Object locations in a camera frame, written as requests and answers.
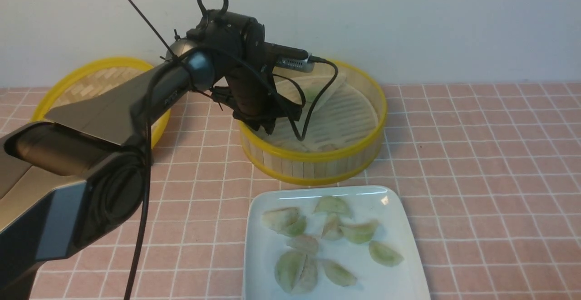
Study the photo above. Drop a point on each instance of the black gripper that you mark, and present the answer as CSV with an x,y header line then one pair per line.
x,y
249,98

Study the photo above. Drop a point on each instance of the green dumpling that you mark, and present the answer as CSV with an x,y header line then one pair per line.
x,y
313,94

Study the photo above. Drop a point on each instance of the bamboo steamer basket yellow rim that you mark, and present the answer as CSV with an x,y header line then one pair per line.
x,y
344,135

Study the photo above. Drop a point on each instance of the pale dumpling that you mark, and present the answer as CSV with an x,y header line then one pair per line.
x,y
307,278
279,219

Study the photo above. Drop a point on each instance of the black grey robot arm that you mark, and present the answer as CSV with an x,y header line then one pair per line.
x,y
71,179

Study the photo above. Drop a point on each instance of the green dumpling plate top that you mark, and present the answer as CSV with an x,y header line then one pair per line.
x,y
333,204

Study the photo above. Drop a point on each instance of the green dumpling plate left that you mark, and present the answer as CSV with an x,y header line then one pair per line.
x,y
295,229

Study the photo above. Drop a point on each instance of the pale dumpling plate centre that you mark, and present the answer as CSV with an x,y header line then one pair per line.
x,y
331,229

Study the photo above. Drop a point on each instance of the pale dumpling plate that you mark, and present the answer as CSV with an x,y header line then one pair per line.
x,y
304,243
331,229

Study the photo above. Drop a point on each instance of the pale dumpling plate middle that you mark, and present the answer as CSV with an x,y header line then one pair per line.
x,y
304,243

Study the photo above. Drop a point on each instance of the green dumpling plate right centre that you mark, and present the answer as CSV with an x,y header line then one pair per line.
x,y
359,233

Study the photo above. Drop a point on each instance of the large green dumpling plate bottom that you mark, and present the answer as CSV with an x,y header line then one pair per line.
x,y
288,269

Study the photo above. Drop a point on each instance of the green dumpling plate bottom right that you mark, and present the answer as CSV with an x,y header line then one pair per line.
x,y
337,274

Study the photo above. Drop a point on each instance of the green dumpling plate far right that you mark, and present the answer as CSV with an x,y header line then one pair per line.
x,y
384,255

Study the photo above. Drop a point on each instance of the white square plate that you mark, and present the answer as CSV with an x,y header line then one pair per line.
x,y
405,281

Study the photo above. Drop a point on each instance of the black zip tie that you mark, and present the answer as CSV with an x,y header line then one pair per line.
x,y
150,23

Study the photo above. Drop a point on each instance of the pale dumpling beside large one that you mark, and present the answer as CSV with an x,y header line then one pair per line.
x,y
307,278

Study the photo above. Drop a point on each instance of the bamboo steamer lid yellow rim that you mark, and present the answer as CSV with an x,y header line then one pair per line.
x,y
90,81

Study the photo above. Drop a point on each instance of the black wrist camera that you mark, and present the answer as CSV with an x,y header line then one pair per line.
x,y
287,57

